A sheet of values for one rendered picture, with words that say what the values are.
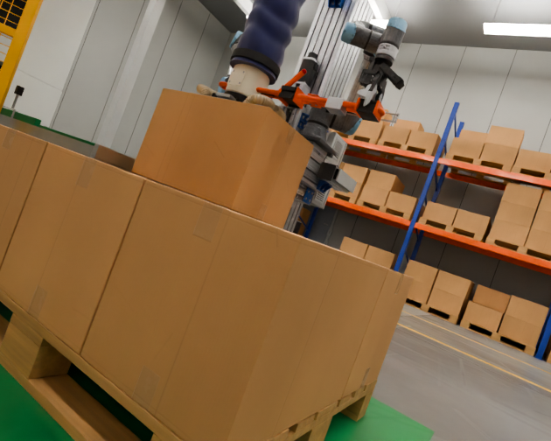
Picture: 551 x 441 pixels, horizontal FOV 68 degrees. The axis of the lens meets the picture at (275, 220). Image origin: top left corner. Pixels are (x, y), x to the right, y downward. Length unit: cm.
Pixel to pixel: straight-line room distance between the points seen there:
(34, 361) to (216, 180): 84
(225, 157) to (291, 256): 95
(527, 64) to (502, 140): 262
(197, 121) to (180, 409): 120
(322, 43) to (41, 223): 199
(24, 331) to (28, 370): 9
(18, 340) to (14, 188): 41
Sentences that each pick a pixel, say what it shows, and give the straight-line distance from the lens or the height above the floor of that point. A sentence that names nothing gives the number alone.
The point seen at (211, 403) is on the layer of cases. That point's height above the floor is 23.
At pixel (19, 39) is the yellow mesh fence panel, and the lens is 254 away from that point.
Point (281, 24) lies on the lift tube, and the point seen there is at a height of 136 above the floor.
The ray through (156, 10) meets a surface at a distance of 564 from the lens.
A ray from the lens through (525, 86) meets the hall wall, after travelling 1094.
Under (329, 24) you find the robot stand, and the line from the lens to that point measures 274.
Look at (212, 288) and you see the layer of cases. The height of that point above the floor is 40.
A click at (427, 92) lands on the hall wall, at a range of 1118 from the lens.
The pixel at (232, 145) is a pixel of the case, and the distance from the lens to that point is 157.
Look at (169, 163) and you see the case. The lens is 176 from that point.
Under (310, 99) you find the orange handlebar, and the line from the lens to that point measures 169.
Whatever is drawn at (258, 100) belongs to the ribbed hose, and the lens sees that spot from 171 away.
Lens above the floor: 55
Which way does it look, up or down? 1 degrees up
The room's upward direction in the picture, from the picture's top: 20 degrees clockwise
